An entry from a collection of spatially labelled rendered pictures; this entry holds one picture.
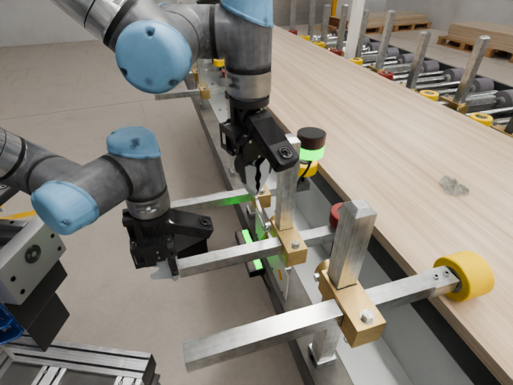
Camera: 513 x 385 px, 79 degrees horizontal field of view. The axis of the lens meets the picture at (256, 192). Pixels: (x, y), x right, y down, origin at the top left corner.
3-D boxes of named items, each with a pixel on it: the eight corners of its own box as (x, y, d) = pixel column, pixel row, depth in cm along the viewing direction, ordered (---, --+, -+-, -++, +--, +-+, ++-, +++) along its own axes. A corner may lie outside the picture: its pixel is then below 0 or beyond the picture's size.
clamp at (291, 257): (286, 267, 72) (288, 253, 69) (267, 229, 83) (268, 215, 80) (308, 262, 74) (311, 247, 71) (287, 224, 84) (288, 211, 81)
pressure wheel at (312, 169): (309, 199, 97) (314, 169, 90) (285, 193, 99) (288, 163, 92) (317, 186, 102) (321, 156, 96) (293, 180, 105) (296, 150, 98)
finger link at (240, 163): (253, 175, 63) (253, 137, 58) (258, 179, 62) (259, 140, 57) (233, 183, 61) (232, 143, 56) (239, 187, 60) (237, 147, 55)
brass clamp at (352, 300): (347, 350, 47) (353, 333, 44) (309, 280, 58) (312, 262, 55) (382, 338, 49) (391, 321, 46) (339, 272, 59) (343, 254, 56)
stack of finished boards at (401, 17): (426, 22, 766) (428, 14, 755) (346, 29, 686) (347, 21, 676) (403, 17, 821) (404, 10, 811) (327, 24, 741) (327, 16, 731)
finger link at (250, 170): (241, 185, 69) (240, 148, 63) (257, 198, 65) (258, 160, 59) (230, 190, 67) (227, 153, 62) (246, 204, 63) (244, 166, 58)
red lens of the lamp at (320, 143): (303, 151, 62) (304, 141, 61) (291, 138, 66) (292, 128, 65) (330, 147, 63) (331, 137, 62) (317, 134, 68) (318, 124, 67)
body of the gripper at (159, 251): (137, 245, 67) (122, 201, 59) (177, 237, 69) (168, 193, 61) (137, 273, 61) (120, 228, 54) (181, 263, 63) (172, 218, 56)
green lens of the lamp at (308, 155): (301, 162, 63) (303, 153, 62) (291, 148, 68) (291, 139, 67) (328, 157, 65) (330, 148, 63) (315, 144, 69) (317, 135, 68)
